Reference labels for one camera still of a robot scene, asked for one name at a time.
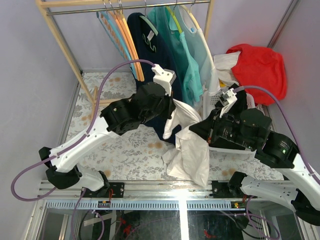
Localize navy blue hanging shirt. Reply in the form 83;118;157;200
126;12;183;145

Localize mint green hanger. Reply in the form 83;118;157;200
139;14;158;36

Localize black clothes in basket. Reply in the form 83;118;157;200
227;90;248;116

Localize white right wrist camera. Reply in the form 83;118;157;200
216;88;237;118

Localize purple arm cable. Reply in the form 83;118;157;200
10;59;156;201
233;85;320;180

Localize cream white hanger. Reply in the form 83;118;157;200
175;6;214;80

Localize light blue hanging shirt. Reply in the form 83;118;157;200
174;5;221;96

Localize floral table cloth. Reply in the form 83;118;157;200
64;87;284;181

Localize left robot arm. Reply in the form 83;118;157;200
39;82;176;198

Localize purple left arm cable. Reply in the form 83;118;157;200
10;59;156;201

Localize teal hanging shirt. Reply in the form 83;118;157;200
147;6;203;110

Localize white laundry basket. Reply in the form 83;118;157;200
202;91;256;155

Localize orange plastic hanger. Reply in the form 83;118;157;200
107;11;142;81
115;11;146;82

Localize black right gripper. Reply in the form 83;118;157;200
188;106;257;150

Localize white crumpled cloth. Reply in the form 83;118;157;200
213;51;241;87

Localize blue plastic hanger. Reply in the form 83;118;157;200
96;10;138;79

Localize white t shirt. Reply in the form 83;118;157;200
162;99;210;187

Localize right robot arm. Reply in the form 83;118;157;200
189;108;320;226

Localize aluminium mounting rail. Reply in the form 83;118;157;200
37;180;283;200

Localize red cloth pile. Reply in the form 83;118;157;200
226;43;288;101

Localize wooden clothes rack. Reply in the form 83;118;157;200
35;0;215;112

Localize yellow green hanger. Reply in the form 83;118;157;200
165;6;183;34

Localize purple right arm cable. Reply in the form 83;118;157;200
233;85;320;180

